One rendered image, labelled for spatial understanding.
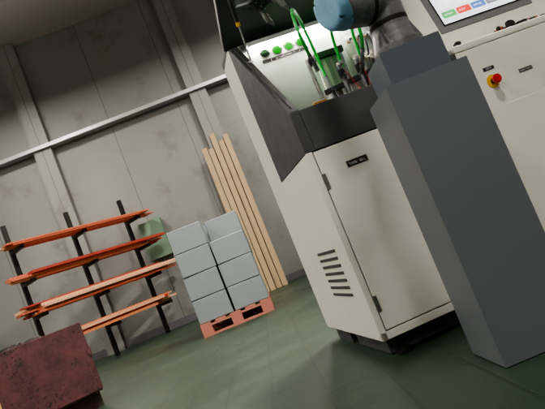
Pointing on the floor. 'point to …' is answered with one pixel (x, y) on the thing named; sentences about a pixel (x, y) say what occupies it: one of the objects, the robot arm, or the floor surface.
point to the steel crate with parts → (50, 372)
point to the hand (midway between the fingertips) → (280, 15)
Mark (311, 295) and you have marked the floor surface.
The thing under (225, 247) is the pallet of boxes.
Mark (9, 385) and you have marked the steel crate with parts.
